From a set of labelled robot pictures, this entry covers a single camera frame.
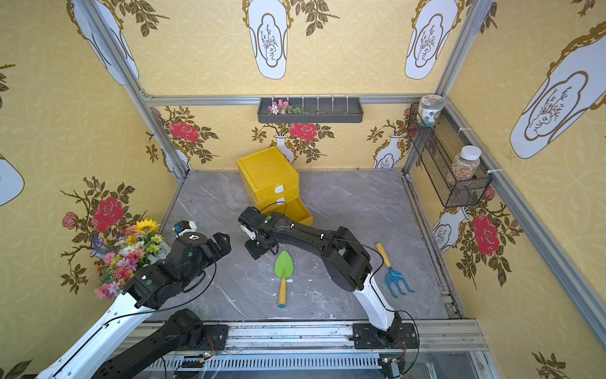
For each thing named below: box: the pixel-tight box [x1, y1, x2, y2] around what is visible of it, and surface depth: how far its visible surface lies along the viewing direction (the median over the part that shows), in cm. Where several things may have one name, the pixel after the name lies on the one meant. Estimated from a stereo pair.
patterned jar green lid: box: [416, 93, 446, 128], surface depth 87 cm
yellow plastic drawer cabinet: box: [236, 146, 314, 226], surface depth 94 cm
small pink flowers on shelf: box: [267, 99, 308, 116], surface depth 89 cm
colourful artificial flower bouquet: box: [89, 218, 163, 300], surface depth 76 cm
